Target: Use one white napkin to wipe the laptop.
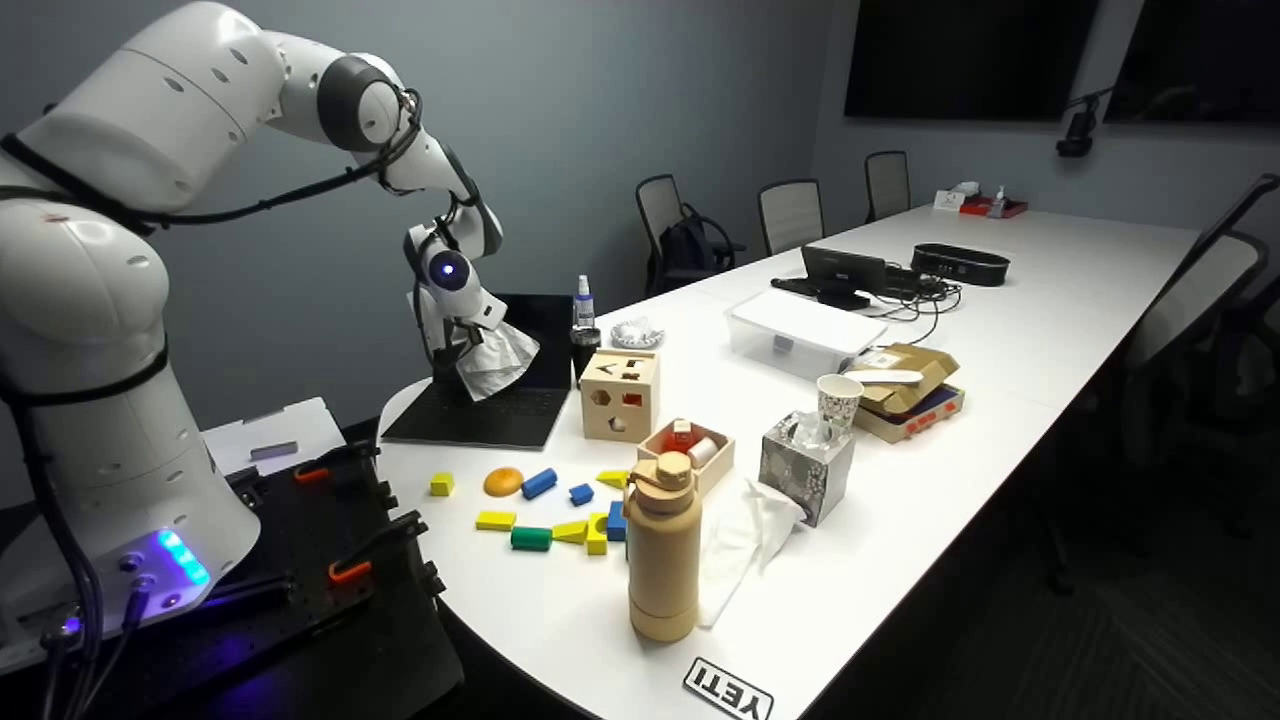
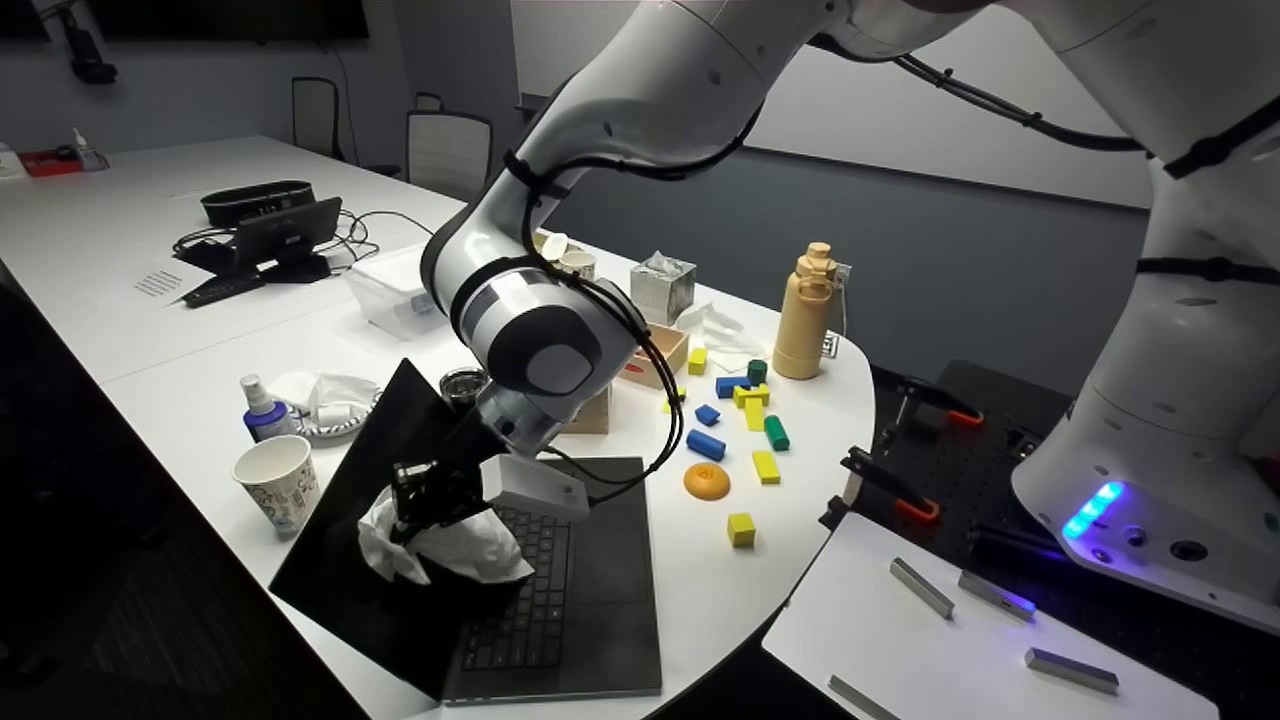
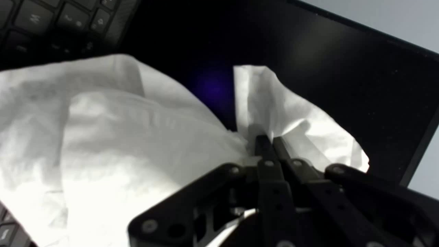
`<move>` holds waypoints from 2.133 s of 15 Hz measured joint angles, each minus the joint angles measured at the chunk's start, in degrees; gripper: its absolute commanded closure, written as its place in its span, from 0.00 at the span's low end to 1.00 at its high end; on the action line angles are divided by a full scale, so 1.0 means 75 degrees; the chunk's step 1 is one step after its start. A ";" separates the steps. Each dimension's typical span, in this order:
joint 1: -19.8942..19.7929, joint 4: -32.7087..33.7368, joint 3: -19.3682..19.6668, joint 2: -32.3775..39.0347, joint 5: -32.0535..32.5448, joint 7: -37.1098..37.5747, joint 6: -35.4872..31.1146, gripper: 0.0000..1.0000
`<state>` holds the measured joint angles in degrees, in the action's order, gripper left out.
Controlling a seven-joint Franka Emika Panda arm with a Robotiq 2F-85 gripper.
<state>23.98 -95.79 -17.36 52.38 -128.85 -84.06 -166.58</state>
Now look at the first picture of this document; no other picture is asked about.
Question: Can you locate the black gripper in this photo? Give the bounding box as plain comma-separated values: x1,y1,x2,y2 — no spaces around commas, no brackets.
419,276,507,349

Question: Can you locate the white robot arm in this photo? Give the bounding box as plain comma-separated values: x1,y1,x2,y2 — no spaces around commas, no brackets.
6,0,506,346

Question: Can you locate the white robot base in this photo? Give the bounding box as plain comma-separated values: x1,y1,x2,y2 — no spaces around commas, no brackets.
0,200,260,635

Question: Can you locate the black laptop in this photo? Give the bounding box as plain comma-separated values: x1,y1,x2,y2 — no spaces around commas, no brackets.
380,293,578,451

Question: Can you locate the white napkin pile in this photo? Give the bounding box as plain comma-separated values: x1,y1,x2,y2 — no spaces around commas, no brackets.
702,485,803,630

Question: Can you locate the small spray bottle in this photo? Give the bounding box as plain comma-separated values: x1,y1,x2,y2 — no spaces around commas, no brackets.
572,274,602,349

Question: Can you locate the yellow cube block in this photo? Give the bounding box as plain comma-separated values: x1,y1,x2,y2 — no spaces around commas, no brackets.
430,471,455,498

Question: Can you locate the orange round disc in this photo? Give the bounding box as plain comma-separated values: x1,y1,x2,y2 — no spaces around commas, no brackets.
486,463,526,498

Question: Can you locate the wooden shape sorter cube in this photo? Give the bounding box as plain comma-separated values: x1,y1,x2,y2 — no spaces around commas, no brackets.
580,349,662,443

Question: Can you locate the blue rectangular block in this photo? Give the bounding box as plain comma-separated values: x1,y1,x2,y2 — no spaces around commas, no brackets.
521,470,562,501

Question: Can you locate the white board with bars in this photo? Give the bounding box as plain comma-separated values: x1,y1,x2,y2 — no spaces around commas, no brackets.
206,397,345,478

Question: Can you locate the yellow rectangular block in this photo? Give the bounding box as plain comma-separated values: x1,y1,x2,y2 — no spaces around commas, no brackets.
475,512,515,533

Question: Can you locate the small blue block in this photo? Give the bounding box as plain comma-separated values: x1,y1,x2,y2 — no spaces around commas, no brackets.
567,485,598,508

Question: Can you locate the green octagonal block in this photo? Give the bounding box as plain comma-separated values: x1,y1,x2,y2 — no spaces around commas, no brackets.
507,527,551,552

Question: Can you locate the grey office chair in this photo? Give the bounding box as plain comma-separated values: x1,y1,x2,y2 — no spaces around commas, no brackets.
866,150,912,221
757,182,825,252
638,174,735,293

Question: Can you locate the tan water bottle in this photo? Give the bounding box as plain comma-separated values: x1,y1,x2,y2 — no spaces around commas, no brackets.
623,451,702,645

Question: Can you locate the small wooden tray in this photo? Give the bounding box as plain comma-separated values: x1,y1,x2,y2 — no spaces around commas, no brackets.
638,418,735,491

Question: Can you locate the white plastic container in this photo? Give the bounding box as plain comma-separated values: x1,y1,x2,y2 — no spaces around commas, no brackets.
729,288,889,378

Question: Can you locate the patterned tissue box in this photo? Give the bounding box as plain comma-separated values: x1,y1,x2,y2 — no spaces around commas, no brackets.
761,414,855,523

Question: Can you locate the black tablet on stand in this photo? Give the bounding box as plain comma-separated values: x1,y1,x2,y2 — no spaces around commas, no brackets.
778,247,915,310

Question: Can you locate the paper cup near box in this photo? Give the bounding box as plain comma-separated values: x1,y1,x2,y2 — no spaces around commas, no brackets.
815,378,866,438

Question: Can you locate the yeti sticker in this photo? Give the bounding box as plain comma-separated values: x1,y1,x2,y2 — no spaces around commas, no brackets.
680,658,778,720

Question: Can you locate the black oval case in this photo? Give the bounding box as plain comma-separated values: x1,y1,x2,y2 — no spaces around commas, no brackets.
912,245,1009,288

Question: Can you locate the red object on table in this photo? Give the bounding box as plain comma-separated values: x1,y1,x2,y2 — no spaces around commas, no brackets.
961,197,1029,221

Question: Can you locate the black clamp mount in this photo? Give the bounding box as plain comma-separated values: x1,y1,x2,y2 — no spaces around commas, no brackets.
198,443,439,661

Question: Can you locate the wall television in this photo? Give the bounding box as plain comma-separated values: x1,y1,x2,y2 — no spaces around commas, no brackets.
843,0,1100,122

